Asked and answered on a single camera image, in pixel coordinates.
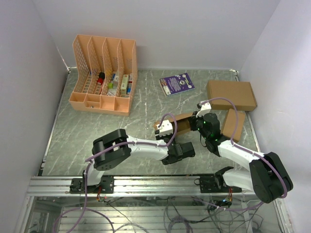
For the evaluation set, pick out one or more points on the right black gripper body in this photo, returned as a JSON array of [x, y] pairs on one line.
[[197, 123]]

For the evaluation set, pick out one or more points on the brown cardboard box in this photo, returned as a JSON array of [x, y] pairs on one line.
[[183, 125]]

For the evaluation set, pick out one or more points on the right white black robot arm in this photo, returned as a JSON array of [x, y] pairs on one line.
[[263, 173]]

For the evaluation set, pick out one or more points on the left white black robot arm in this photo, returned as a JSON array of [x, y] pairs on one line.
[[115, 147]]

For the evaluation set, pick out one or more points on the small folded cardboard box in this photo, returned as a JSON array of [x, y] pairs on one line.
[[229, 125]]

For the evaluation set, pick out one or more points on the large folded cardboard box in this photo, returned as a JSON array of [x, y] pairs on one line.
[[239, 93]]

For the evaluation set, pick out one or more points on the purple book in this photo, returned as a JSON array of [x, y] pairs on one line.
[[176, 84]]

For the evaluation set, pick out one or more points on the white green carton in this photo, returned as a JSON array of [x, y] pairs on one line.
[[124, 84]]

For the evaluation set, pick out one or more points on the pink plastic file organizer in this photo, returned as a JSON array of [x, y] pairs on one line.
[[113, 56]]

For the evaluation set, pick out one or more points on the red black bottle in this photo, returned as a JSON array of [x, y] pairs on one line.
[[101, 78]]

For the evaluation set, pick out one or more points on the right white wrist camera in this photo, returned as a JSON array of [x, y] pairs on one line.
[[204, 108]]

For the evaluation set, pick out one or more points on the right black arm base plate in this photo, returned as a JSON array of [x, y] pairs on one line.
[[211, 184]]

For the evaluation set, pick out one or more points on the aluminium rail frame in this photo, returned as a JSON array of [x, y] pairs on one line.
[[147, 204]]

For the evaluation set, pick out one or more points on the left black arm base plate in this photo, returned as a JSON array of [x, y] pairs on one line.
[[105, 186]]

